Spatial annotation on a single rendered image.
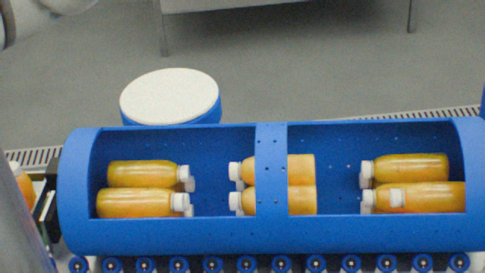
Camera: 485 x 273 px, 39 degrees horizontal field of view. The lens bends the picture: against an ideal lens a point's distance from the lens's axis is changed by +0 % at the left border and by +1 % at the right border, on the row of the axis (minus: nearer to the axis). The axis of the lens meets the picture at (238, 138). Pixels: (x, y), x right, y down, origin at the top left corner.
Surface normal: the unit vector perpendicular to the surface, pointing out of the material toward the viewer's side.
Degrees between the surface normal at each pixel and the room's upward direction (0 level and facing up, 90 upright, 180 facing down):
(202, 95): 0
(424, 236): 94
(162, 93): 0
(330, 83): 0
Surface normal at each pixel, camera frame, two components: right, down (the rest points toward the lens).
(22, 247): 0.86, 0.08
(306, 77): -0.07, -0.79
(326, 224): -0.07, 0.47
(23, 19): 0.58, 0.70
